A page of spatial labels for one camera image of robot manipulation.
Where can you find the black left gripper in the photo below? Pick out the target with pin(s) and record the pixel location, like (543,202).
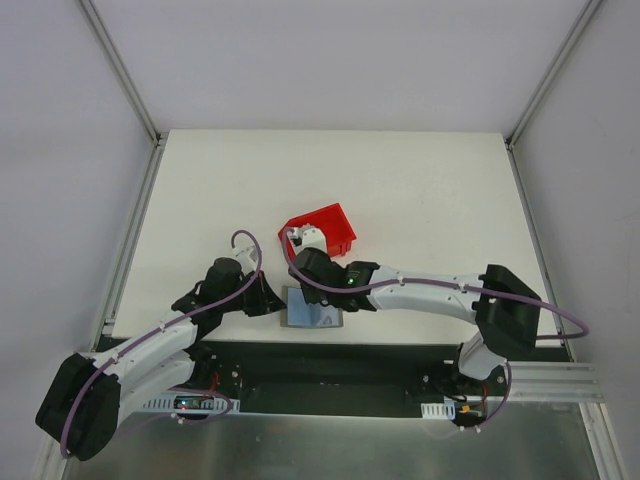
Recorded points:
(255,299)

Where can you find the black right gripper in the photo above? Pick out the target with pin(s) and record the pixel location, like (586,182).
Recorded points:
(310,282)

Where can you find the grey leather card holder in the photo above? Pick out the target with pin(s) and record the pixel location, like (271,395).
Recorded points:
(298,313)

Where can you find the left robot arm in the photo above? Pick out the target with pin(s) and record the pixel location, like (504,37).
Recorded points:
(92,394)

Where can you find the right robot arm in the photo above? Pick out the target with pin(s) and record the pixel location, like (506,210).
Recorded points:
(503,308)

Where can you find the red plastic card tray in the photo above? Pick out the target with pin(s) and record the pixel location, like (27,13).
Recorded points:
(326,228)

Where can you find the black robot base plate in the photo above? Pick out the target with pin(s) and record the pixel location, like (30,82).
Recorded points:
(336,379)

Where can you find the left white cable duct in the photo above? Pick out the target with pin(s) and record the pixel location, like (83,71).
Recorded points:
(181,402)

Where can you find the white cable duct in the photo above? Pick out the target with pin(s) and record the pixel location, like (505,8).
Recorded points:
(181,402)
(445,410)

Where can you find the right white cable duct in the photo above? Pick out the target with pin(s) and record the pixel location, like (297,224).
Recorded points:
(445,410)

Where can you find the left table side rail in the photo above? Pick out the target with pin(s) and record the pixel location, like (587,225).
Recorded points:
(112,298)

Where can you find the table side rail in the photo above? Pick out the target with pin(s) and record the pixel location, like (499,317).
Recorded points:
(528,212)
(112,298)

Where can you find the right table side rail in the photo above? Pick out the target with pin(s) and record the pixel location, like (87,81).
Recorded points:
(528,212)

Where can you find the left aluminium frame post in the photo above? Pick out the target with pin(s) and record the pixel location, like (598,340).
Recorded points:
(99,30)

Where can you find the aluminium frame post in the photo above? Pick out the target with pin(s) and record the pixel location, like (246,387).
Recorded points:
(578,29)
(99,30)

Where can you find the horizontal aluminium extrusion rail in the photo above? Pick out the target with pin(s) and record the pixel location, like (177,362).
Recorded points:
(555,382)

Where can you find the right aluminium frame post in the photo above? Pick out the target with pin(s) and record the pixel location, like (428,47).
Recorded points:
(578,29)

